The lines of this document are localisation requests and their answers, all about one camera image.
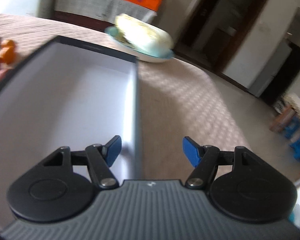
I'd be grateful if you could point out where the orange kumquat fruit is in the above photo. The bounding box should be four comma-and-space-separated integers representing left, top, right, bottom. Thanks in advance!
0, 40, 17, 64

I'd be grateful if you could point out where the blue plastic stool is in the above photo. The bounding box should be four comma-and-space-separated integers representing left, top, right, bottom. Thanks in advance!
283, 116, 300, 162

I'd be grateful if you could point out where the grey white cardboard box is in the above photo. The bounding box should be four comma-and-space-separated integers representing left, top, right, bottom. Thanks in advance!
0, 36, 141, 230

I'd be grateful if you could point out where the pink quilted table cover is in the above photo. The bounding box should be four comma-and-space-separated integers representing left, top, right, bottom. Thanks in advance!
0, 15, 248, 180

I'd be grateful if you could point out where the blue white plate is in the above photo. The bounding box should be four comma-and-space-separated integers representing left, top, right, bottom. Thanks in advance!
104, 26, 174, 63

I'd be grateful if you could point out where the napa cabbage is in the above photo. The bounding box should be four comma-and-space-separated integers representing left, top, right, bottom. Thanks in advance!
115, 14, 173, 57

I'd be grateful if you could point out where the cabinet with white cloth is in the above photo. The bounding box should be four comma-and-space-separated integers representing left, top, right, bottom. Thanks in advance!
53, 0, 157, 31

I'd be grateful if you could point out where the dark wooden door frame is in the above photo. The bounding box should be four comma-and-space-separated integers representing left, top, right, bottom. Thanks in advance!
174, 0, 267, 73

